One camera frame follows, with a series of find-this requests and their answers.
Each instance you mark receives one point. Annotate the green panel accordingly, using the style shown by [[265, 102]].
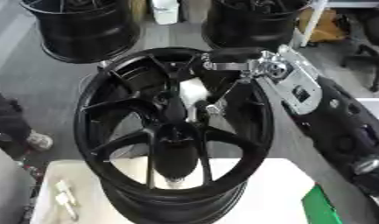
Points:
[[320, 207]]

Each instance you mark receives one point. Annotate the silver and black right robot arm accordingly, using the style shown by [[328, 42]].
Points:
[[330, 122]]

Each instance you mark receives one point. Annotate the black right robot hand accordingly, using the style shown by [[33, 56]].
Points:
[[233, 55]]

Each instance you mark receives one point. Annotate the black wheel rim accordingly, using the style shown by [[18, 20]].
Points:
[[253, 23], [87, 32]]

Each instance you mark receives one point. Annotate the black office chair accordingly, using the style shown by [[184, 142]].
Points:
[[373, 35]]

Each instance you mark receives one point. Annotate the black spoked wheel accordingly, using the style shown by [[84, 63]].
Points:
[[120, 186]]

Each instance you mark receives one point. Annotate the white post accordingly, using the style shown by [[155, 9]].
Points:
[[313, 23]]

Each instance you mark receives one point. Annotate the tan cardboard box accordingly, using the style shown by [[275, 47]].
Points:
[[327, 27]]

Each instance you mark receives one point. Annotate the white container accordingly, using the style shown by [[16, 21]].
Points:
[[165, 11]]

